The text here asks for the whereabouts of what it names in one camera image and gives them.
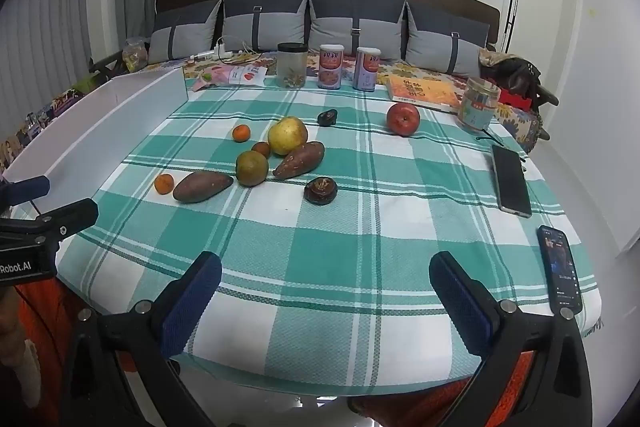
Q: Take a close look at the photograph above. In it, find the green orange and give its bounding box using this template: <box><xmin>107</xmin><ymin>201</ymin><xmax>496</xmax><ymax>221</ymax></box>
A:
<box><xmin>235</xmin><ymin>150</ymin><xmax>270</xmax><ymax>187</ymax></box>

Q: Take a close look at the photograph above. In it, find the red apple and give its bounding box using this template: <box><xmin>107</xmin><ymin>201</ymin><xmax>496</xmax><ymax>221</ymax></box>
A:
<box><xmin>385</xmin><ymin>102</ymin><xmax>421</xmax><ymax>137</ymax></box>

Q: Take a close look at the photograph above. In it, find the black phone lit screen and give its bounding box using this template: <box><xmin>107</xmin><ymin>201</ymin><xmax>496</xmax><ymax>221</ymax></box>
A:
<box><xmin>537</xmin><ymin>224</ymin><xmax>584</xmax><ymax>315</ymax></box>

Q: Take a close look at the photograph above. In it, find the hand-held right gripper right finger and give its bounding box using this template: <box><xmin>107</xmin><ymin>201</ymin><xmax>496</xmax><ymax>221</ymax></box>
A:
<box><xmin>428</xmin><ymin>251</ymin><xmax>593</xmax><ymax>427</ymax></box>

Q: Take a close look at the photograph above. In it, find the black phone dark screen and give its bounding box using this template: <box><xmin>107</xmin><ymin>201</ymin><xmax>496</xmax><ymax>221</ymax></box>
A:
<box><xmin>491</xmin><ymin>144</ymin><xmax>533</xmax><ymax>219</ymax></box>

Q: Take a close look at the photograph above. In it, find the clear jar of snacks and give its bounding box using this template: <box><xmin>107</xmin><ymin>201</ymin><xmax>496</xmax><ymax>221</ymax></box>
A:
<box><xmin>121</xmin><ymin>37</ymin><xmax>149</xmax><ymax>72</ymax></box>

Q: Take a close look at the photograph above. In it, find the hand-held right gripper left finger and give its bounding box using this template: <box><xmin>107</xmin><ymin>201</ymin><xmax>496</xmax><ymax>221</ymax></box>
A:
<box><xmin>59</xmin><ymin>251</ymin><xmax>223</xmax><ymax>427</ymax></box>

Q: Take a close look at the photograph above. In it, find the dark handbag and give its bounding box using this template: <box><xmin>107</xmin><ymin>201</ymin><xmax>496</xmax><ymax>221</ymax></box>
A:
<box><xmin>480</xmin><ymin>52</ymin><xmax>543</xmax><ymax>108</ymax></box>

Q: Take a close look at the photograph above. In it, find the floral blanket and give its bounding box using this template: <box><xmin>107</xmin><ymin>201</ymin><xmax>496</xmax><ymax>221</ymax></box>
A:
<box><xmin>0</xmin><ymin>52</ymin><xmax>546</xmax><ymax>168</ymax></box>

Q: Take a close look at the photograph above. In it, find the red box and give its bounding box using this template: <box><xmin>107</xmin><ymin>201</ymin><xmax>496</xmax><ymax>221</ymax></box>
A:
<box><xmin>497</xmin><ymin>89</ymin><xmax>536</xmax><ymax>110</ymax></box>

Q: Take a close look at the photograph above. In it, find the white charger with cable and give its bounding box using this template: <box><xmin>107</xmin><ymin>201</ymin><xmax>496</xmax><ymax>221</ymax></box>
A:
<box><xmin>190</xmin><ymin>37</ymin><xmax>261</xmax><ymax>60</ymax></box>

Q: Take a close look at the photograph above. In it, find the orange book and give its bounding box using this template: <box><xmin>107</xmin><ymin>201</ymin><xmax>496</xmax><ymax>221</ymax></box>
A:
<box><xmin>385</xmin><ymin>74</ymin><xmax>463</xmax><ymax>112</ymax></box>

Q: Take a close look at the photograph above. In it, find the grey two-tone pillow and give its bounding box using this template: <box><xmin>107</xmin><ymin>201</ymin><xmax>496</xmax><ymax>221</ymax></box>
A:
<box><xmin>221</xmin><ymin>0</ymin><xmax>311</xmax><ymax>54</ymax></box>
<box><xmin>306</xmin><ymin>0</ymin><xmax>408</xmax><ymax>60</ymax></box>
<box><xmin>404</xmin><ymin>2</ymin><xmax>491</xmax><ymax>78</ymax></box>
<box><xmin>148</xmin><ymin>0</ymin><xmax>223</xmax><ymax>64</ymax></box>

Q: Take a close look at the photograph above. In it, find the pink snack packet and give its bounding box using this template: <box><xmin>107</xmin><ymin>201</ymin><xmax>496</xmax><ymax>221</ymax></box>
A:
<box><xmin>192</xmin><ymin>64</ymin><xmax>231</xmax><ymax>92</ymax></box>

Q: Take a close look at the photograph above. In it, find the green checked tablecloth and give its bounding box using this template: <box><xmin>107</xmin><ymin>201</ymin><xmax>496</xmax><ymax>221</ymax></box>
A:
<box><xmin>59</xmin><ymin>57</ymin><xmax>603</xmax><ymax>395</ymax></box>

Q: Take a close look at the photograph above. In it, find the yellow pear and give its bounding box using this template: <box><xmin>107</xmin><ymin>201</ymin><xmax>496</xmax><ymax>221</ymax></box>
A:
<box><xmin>267</xmin><ymin>117</ymin><xmax>309</xmax><ymax>156</ymax></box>

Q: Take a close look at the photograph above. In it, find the person's orange clothing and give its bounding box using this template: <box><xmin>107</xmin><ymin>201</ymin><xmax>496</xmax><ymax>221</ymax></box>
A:
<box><xmin>15</xmin><ymin>277</ymin><xmax>556</xmax><ymax>427</ymax></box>

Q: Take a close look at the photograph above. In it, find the clear jar with black lid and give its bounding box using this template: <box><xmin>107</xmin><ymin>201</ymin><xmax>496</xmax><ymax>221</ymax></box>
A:
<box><xmin>276</xmin><ymin>42</ymin><xmax>307</xmax><ymax>88</ymax></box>

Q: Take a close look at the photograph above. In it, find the sweet potato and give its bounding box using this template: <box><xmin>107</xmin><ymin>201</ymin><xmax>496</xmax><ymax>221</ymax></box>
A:
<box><xmin>172</xmin><ymin>171</ymin><xmax>235</xmax><ymax>204</ymax></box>
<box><xmin>272</xmin><ymin>141</ymin><xmax>326</xmax><ymax>180</ymax></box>

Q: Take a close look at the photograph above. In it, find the thin black cord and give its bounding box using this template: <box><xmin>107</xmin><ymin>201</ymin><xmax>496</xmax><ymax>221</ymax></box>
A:
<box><xmin>475</xmin><ymin>129</ymin><xmax>526</xmax><ymax>162</ymax></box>

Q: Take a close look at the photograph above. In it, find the white and red snack packet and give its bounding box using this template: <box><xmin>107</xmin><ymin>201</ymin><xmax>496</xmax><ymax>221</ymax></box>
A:
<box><xmin>227</xmin><ymin>64</ymin><xmax>266</xmax><ymax>86</ymax></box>

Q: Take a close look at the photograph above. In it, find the clear jar with printed label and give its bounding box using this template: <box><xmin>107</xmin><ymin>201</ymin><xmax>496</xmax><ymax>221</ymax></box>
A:
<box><xmin>456</xmin><ymin>77</ymin><xmax>502</xmax><ymax>136</ymax></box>

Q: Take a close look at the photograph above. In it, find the dark brown round fruit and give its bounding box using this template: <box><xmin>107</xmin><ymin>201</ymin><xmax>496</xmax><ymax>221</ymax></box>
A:
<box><xmin>304</xmin><ymin>176</ymin><xmax>338</xmax><ymax>206</ymax></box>

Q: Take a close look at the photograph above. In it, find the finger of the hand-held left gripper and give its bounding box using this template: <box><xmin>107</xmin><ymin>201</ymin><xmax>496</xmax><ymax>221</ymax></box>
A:
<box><xmin>0</xmin><ymin>198</ymin><xmax>99</xmax><ymax>253</ymax></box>
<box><xmin>0</xmin><ymin>175</ymin><xmax>51</xmax><ymax>208</ymax></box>

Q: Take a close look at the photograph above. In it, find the white door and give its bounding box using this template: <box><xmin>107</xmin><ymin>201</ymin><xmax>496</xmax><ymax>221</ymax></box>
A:
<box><xmin>505</xmin><ymin>0</ymin><xmax>640</xmax><ymax>253</ymax></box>

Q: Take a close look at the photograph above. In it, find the white tray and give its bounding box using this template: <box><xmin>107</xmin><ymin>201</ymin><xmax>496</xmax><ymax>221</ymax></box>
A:
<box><xmin>0</xmin><ymin>69</ymin><xmax>188</xmax><ymax>208</ymax></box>

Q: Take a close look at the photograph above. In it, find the pink labelled can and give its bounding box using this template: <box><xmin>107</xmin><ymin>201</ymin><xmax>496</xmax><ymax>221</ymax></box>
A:
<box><xmin>353</xmin><ymin>47</ymin><xmax>381</xmax><ymax>92</ymax></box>
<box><xmin>318</xmin><ymin>45</ymin><xmax>345</xmax><ymax>90</ymax></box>

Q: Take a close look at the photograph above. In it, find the grey curtain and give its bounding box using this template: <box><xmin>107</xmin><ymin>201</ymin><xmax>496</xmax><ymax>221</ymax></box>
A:
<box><xmin>0</xmin><ymin>0</ymin><xmax>161</xmax><ymax>118</ymax></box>

